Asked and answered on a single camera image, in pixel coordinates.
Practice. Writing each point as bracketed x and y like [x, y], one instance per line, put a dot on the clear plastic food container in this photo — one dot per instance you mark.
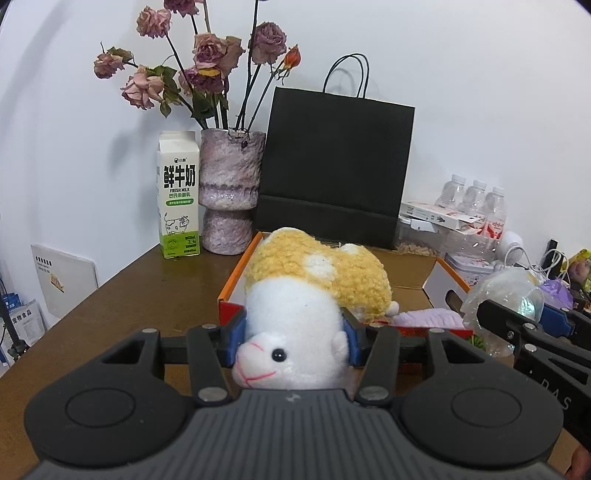
[420, 237]

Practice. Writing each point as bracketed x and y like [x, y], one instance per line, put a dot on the dried pink rose bouquet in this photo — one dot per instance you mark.
[202, 85]

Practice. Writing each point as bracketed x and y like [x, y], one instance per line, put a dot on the purple white gift bag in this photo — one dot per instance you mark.
[556, 293]

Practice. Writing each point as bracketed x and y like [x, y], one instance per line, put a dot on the right clear water bottle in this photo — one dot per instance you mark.
[494, 211]

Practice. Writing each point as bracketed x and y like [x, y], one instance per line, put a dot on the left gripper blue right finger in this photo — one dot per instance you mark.
[376, 354]

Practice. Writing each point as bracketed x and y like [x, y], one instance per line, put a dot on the small white tin box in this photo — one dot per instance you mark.
[470, 269]

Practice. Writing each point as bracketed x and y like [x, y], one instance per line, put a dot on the small white desk fan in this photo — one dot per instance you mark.
[509, 251]

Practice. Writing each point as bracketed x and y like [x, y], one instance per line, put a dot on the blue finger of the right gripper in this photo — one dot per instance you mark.
[503, 325]
[556, 322]

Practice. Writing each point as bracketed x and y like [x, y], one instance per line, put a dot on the red cardboard pumpkin box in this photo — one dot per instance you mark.
[417, 282]

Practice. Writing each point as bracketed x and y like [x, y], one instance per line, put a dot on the iridescent clear plastic ball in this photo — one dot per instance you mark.
[515, 288]

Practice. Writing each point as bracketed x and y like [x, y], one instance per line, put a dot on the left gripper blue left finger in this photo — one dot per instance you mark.
[207, 350]

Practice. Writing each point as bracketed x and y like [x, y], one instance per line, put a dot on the white green milk carton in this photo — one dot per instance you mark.
[177, 193]

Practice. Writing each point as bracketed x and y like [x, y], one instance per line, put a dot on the white board on floor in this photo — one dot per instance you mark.
[65, 280]

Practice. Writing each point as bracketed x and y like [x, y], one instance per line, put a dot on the lilac fluffy towel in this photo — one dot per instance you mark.
[430, 318]

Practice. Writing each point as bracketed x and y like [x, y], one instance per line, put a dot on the colourful snack packet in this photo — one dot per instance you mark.
[579, 271]

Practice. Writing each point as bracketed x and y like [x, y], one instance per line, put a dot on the flat white carton box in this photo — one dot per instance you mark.
[444, 217]

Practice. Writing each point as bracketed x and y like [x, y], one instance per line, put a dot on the left clear water bottle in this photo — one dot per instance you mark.
[452, 193]

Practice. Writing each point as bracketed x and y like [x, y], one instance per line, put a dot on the black paper shopping bag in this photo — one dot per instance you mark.
[335, 166]

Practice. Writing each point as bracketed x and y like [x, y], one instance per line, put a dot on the clear water bottle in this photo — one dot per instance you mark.
[452, 193]
[473, 199]
[494, 211]

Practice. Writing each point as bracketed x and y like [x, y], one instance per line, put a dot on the yellow white plush toy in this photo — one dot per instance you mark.
[296, 289]

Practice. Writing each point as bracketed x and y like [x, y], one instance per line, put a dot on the middle clear water bottle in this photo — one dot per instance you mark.
[473, 199]

